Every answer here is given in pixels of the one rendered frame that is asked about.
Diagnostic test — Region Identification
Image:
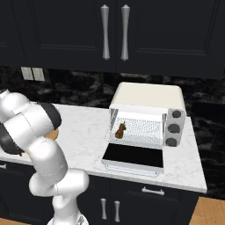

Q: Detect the silver base cupboard handle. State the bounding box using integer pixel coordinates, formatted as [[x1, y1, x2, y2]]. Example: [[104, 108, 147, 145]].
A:
[[100, 198, 108, 221], [113, 200, 121, 223]]

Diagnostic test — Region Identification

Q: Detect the black drawer front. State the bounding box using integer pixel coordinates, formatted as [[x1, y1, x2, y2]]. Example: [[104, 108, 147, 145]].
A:
[[0, 159, 37, 178], [109, 178, 200, 213]]

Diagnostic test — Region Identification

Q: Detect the grey wall socket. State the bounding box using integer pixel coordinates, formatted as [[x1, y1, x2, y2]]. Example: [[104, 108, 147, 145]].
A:
[[32, 67, 46, 83], [20, 67, 34, 81]]

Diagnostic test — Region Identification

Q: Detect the tan wooden board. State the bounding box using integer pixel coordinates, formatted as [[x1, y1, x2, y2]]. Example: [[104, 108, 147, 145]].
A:
[[44, 127, 61, 142]]

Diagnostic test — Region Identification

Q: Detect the white toaster oven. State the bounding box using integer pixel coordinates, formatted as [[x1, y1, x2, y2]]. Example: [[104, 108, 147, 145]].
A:
[[108, 82, 187, 150]]

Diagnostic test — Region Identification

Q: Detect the white toaster oven door handle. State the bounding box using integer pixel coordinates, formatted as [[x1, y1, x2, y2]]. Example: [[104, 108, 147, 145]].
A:
[[105, 163, 162, 178]]

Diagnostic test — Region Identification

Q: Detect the black wall cupboard door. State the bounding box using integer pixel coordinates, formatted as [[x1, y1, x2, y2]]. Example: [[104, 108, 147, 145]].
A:
[[11, 0, 118, 73], [116, 0, 225, 80]]

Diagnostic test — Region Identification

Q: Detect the red brown kebab skewer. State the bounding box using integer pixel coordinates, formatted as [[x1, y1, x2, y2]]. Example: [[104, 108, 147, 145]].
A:
[[114, 121, 127, 140]]

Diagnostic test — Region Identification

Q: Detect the toaster oven glass door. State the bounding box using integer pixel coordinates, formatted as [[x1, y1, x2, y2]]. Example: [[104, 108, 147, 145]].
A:
[[101, 142, 165, 178]]

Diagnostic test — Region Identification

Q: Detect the silver wall cupboard handle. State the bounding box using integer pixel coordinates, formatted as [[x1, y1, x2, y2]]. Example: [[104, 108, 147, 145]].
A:
[[120, 4, 131, 62], [100, 4, 111, 61]]

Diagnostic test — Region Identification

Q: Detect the black base cupboard door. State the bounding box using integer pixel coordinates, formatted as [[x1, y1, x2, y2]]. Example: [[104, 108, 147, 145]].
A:
[[76, 175, 112, 225], [108, 192, 178, 225]]

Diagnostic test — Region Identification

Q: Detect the dark toaster oven knob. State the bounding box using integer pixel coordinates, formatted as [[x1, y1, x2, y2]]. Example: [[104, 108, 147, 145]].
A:
[[168, 123, 180, 134], [171, 109, 183, 120], [165, 137, 178, 148]]

